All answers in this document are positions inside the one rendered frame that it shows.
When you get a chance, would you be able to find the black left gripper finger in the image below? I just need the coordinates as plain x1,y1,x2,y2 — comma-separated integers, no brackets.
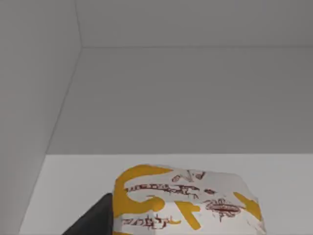
61,192,114,235

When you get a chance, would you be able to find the white and yellow paper-wrapped package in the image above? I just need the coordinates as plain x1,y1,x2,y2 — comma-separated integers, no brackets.
112,164,267,235

